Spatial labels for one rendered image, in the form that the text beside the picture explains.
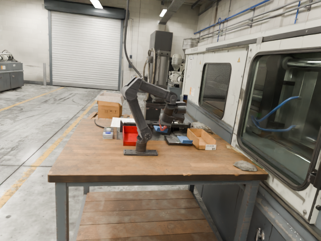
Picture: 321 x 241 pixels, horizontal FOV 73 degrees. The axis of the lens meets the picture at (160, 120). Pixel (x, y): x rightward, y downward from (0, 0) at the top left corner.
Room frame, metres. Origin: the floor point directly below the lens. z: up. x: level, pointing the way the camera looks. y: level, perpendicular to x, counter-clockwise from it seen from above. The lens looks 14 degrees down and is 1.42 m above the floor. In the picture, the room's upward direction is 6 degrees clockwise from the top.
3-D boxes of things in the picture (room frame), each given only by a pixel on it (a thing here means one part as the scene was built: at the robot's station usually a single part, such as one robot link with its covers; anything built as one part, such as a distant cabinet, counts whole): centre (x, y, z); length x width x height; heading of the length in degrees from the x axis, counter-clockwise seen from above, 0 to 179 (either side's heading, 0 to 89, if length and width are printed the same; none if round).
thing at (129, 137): (1.42, 0.19, 0.93); 0.25 x 0.12 x 0.06; 12
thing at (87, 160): (1.46, 0.03, 0.45); 1.12 x 0.99 x 0.90; 102
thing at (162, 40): (1.74, 0.05, 1.44); 0.17 x 0.13 x 0.42; 12
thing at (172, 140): (1.47, -0.14, 0.91); 0.17 x 0.16 x 0.02; 102
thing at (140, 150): (1.19, 0.10, 0.94); 0.20 x 0.07 x 0.08; 102
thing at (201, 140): (1.48, -0.30, 0.93); 0.25 x 0.13 x 0.08; 12
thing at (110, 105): (4.97, 1.18, 0.40); 0.67 x 0.60 x 0.50; 4
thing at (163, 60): (1.62, 0.03, 1.37); 0.11 x 0.09 x 0.30; 102
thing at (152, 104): (1.68, 0.05, 1.22); 0.26 x 0.18 x 0.30; 12
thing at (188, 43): (6.03, -0.48, 1.60); 2.54 x 0.84 x 1.26; 9
